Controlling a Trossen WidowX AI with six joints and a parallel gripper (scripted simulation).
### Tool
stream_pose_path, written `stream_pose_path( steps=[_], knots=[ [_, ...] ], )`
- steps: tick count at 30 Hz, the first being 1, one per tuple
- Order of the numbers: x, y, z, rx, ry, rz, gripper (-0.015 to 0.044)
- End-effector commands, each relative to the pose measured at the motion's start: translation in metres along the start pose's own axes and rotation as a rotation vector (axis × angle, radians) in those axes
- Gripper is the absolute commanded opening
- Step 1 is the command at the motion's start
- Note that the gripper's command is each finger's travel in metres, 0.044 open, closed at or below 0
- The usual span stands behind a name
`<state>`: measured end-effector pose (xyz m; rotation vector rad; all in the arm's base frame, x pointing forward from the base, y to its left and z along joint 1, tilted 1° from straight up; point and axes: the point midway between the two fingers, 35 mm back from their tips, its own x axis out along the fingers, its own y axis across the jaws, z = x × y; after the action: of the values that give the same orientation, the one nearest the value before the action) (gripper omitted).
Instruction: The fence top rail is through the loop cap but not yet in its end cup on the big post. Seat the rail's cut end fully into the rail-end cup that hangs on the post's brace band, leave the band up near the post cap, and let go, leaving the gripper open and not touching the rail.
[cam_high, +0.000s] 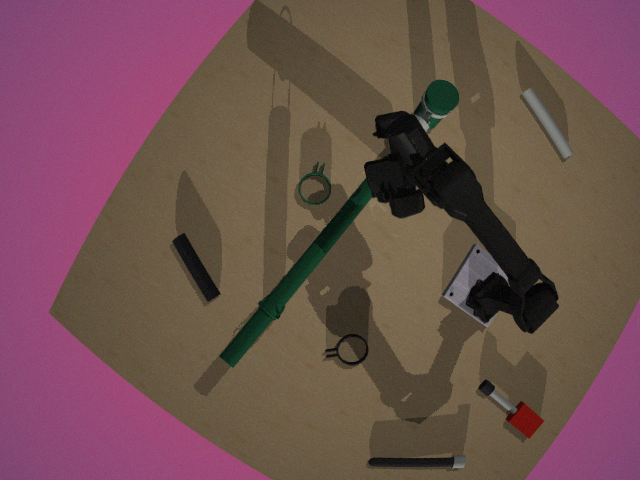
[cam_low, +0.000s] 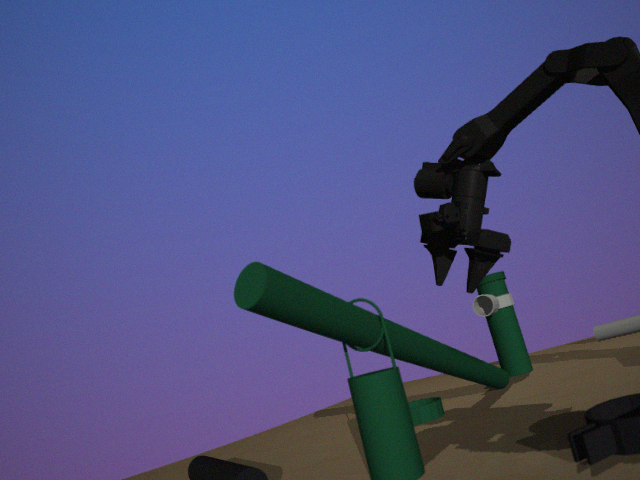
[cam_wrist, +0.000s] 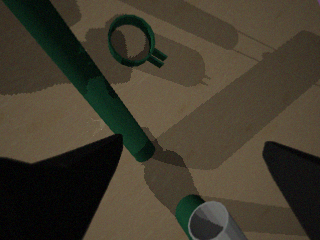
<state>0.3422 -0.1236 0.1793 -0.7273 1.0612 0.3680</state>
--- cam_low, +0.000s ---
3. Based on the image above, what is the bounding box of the dark green ring clamp with two tabs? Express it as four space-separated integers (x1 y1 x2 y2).
408 397 445 425

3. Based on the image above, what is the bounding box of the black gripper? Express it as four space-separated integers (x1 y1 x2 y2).
420 196 511 293

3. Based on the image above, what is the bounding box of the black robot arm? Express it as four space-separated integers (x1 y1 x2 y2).
414 36 640 233

